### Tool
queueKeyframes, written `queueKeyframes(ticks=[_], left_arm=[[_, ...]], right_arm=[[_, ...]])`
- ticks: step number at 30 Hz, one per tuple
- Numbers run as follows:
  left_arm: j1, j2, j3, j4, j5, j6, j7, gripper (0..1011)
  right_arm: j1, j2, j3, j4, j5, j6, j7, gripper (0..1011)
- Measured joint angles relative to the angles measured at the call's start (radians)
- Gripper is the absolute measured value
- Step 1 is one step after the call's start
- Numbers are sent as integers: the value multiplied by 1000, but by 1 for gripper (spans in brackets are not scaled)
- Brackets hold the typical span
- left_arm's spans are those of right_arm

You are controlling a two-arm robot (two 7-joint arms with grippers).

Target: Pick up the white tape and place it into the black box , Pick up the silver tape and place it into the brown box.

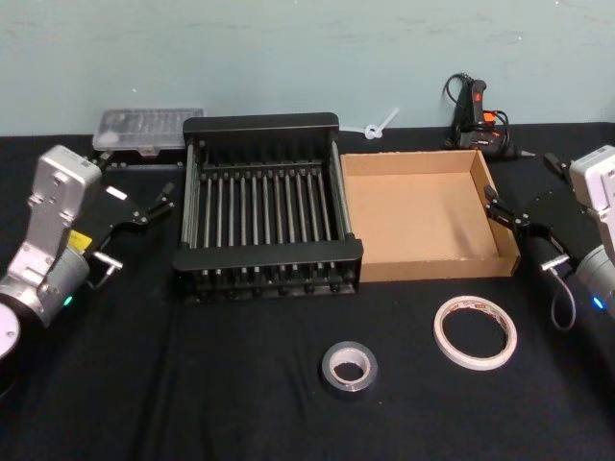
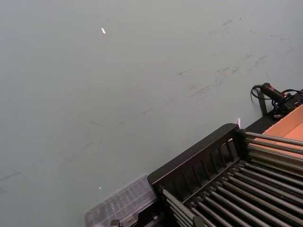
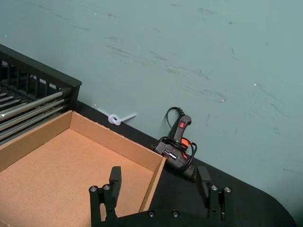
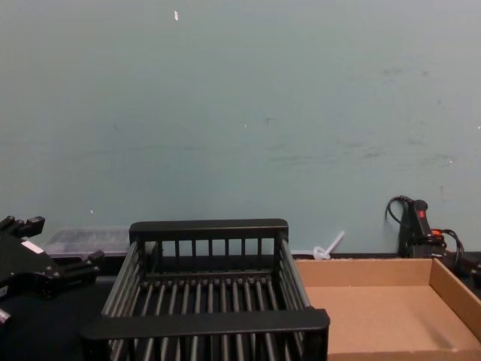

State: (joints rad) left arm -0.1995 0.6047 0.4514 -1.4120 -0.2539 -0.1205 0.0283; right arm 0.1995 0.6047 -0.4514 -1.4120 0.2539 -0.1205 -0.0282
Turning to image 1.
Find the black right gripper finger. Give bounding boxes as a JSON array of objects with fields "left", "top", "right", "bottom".
[
  {"left": 483, "top": 184, "right": 530, "bottom": 237},
  {"left": 544, "top": 152, "right": 574, "bottom": 184}
]

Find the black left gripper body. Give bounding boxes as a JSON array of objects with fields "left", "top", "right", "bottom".
[{"left": 70, "top": 167, "right": 147, "bottom": 258}]

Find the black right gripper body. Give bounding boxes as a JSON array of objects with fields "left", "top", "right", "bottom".
[{"left": 520, "top": 189, "right": 602, "bottom": 265}]

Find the clear plastic case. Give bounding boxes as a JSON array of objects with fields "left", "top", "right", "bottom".
[{"left": 90, "top": 108, "right": 206, "bottom": 156}]

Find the shallow brown cardboard tray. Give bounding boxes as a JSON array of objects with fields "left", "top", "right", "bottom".
[{"left": 339, "top": 148, "right": 523, "bottom": 283}]

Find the black rack with steel bars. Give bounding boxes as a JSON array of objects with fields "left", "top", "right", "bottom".
[{"left": 171, "top": 112, "right": 364, "bottom": 304}]

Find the white tape roll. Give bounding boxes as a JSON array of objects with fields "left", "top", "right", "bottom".
[{"left": 433, "top": 295, "right": 518, "bottom": 372}]

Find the black table cloth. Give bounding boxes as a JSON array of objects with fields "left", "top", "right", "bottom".
[{"left": 0, "top": 122, "right": 615, "bottom": 461}]

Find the silver tape roll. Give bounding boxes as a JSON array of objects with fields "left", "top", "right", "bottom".
[{"left": 321, "top": 340, "right": 380, "bottom": 403}]

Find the left gripper thin dark cable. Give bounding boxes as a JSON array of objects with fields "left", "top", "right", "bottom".
[{"left": 86, "top": 253, "right": 125, "bottom": 291}]

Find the gripper thin dark cable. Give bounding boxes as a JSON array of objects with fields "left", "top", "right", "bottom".
[
  {"left": 541, "top": 256, "right": 578, "bottom": 332},
  {"left": 86, "top": 253, "right": 125, "bottom": 291}
]

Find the right gripper thin dark cable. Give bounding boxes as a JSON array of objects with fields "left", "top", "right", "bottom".
[{"left": 541, "top": 256, "right": 578, "bottom": 332}]

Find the black corded tool red switch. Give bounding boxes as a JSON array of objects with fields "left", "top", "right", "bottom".
[{"left": 442, "top": 72, "right": 535, "bottom": 162}]

